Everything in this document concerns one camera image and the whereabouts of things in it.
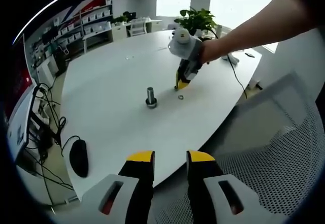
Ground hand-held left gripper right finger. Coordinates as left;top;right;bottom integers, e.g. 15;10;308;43
186;150;265;224

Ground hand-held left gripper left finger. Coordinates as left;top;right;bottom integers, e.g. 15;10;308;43
81;150;156;224

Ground large steel threaded stud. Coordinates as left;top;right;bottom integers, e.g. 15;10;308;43
146;86;158;109

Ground person's right hand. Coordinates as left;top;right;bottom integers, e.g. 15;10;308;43
199;39;224;65

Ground green potted plant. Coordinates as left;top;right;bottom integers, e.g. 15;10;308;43
174;7;219;39

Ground white game controller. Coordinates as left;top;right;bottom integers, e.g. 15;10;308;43
222;53;240;65

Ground white slatted chair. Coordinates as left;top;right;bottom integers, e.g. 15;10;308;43
129;18;148;37

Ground black computer mouse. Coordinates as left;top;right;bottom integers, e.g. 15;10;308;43
69;139;89;178

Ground small plant on cabinet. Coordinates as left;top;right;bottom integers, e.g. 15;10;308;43
111;12;129;24

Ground grey mesh office chair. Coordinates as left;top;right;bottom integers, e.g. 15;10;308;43
154;73;325;224

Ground white background desk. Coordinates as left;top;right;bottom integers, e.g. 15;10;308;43
82;28;114;54

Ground shelving with white bins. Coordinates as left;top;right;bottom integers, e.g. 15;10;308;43
38;0;114;47

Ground white low cabinet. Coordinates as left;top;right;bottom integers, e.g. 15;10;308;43
37;56;56;83

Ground white monitor stand shelf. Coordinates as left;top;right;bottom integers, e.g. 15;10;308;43
6;85;36;159

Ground ceiling light strip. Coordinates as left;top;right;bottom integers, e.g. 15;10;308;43
12;0;115;45

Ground white monitor with red screen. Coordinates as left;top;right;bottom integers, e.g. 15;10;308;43
6;33;36;108

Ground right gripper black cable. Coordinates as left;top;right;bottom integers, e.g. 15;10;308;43
227;53;249;100

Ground black mouse cable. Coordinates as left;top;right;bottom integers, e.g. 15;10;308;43
60;135;82;156

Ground black cable tangle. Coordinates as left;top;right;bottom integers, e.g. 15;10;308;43
27;82;77;209

